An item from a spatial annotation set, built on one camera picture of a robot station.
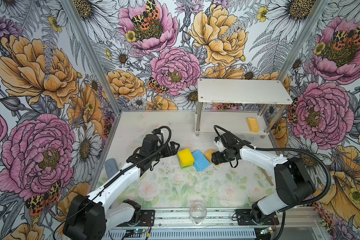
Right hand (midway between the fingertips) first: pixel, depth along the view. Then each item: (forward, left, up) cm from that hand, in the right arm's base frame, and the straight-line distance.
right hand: (219, 163), depth 89 cm
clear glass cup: (-24, +14, -6) cm, 29 cm away
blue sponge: (+1, +11, -1) cm, 11 cm away
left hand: (+2, +26, +11) cm, 29 cm away
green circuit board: (-33, -17, -5) cm, 37 cm away
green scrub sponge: (-2, +19, 0) cm, 19 cm away
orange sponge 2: (+6, +5, -1) cm, 8 cm away
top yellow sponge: (+2, +19, +4) cm, 20 cm away
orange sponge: (+25, -27, +4) cm, 37 cm away
